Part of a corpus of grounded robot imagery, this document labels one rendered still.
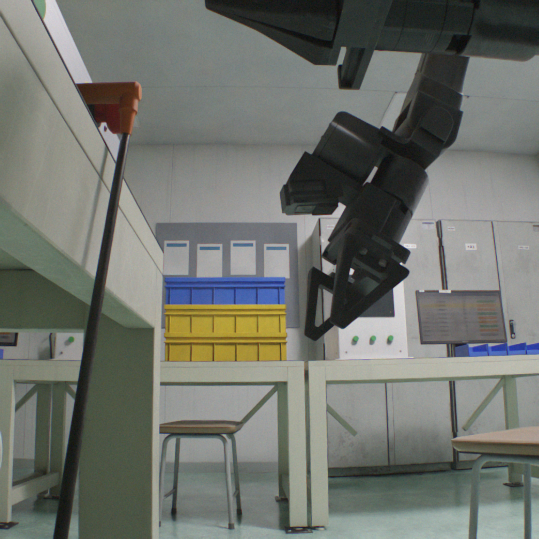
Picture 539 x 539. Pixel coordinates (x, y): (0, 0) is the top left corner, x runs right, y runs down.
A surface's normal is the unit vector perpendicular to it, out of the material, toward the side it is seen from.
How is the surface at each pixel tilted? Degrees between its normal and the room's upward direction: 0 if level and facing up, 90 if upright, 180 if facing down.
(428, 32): 162
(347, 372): 90
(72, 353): 90
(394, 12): 143
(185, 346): 90
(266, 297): 90
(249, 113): 180
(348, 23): 180
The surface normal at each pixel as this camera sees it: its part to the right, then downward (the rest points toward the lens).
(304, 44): -0.35, 0.91
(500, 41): 0.02, 0.92
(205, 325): 0.05, -0.22
